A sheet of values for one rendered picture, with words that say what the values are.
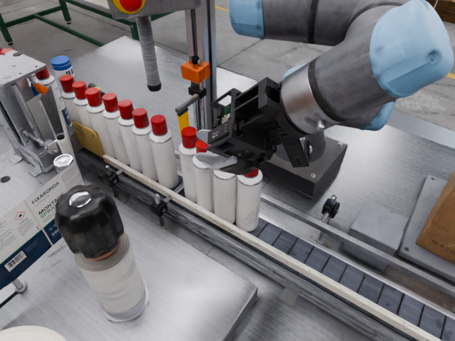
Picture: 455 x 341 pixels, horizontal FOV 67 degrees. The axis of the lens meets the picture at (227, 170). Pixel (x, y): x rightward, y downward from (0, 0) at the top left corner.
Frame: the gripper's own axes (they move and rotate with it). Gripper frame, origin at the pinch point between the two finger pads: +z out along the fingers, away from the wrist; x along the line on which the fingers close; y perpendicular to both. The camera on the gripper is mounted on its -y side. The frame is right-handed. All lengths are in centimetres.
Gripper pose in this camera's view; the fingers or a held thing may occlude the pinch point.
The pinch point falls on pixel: (212, 160)
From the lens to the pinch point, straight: 56.7
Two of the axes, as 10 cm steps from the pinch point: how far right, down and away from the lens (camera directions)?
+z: -6.3, 2.7, 7.3
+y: -7.8, -2.7, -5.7
